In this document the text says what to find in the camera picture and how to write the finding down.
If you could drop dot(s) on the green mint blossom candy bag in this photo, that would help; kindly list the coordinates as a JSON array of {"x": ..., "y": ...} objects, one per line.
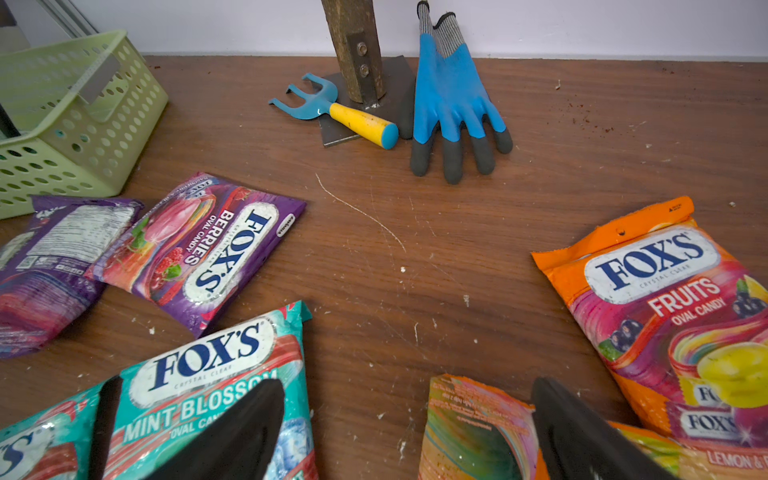
[{"x": 129, "y": 426}]

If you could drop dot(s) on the teal garden fork yellow handle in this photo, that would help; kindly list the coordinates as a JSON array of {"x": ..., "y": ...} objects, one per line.
[{"x": 377, "y": 130}]

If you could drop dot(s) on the orange Fox's fruits candy bag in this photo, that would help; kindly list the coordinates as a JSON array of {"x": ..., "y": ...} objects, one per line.
[{"x": 681, "y": 325}]

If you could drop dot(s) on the artificial pink blossom tree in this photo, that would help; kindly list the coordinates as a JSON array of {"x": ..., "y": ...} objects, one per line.
[{"x": 353, "y": 31}]

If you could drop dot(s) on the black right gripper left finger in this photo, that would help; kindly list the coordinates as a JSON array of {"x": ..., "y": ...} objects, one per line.
[{"x": 238, "y": 445}]

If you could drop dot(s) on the purple berries candy bag face-down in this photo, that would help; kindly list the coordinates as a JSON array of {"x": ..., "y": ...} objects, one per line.
[{"x": 44, "y": 286}]

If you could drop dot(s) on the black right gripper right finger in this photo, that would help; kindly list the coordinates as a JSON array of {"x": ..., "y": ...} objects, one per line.
[{"x": 576, "y": 443}]

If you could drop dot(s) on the aluminium corner frame post left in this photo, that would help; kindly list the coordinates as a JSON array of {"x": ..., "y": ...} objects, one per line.
[{"x": 68, "y": 17}]

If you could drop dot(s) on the purple Fox's berries candy bag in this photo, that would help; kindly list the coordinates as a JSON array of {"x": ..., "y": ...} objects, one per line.
[{"x": 198, "y": 247}]

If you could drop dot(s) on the light green plastic basket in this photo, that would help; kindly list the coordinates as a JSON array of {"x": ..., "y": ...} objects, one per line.
[{"x": 84, "y": 109}]

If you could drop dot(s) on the blue grey gardening glove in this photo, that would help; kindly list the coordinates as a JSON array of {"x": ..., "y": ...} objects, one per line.
[{"x": 450, "y": 97}]

